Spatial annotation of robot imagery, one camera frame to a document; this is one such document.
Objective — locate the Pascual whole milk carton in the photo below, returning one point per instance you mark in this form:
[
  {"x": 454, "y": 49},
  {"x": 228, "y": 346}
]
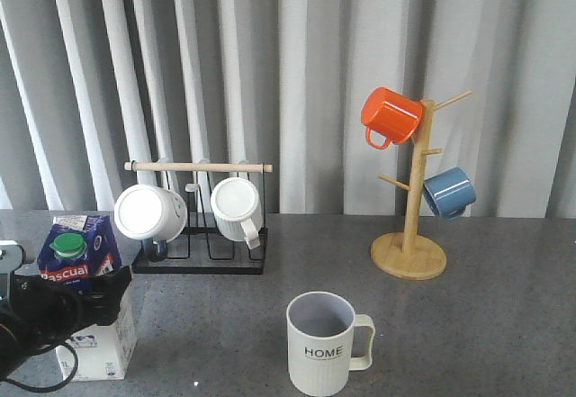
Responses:
[{"x": 77, "y": 248}]

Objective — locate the black wire mug rack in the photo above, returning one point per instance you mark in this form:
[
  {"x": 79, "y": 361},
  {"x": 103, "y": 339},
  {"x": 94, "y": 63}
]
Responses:
[{"x": 200, "y": 248}]

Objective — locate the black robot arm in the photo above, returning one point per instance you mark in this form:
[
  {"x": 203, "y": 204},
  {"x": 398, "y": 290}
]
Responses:
[{"x": 14, "y": 357}]

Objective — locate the orange enamel mug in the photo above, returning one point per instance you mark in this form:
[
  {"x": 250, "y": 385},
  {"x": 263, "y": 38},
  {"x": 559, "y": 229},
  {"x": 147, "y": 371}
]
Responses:
[{"x": 389, "y": 118}]

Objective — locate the grey pleated curtain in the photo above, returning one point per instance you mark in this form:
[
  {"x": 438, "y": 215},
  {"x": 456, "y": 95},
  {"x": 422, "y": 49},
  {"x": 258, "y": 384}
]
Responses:
[{"x": 88, "y": 85}]

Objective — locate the blue enamel mug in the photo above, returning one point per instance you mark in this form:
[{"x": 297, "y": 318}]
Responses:
[{"x": 449, "y": 193}]

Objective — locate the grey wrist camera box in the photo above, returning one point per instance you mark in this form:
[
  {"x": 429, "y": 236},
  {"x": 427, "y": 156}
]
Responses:
[{"x": 12, "y": 258}]

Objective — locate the wooden mug tree stand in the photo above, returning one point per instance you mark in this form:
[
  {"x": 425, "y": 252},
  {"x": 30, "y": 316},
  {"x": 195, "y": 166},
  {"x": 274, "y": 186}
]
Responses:
[{"x": 406, "y": 254}]

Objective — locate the white ribbed mug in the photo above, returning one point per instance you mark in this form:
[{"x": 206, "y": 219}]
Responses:
[{"x": 237, "y": 210}]

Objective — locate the white HOME mug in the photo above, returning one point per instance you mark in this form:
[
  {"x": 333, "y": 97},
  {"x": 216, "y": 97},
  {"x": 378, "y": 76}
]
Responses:
[{"x": 320, "y": 337}]

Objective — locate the white smooth mug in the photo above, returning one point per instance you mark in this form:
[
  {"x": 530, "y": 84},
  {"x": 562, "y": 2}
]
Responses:
[{"x": 150, "y": 212}]

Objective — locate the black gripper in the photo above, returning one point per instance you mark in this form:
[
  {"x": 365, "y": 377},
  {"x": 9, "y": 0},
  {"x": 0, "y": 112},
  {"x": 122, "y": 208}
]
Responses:
[{"x": 43, "y": 313}]

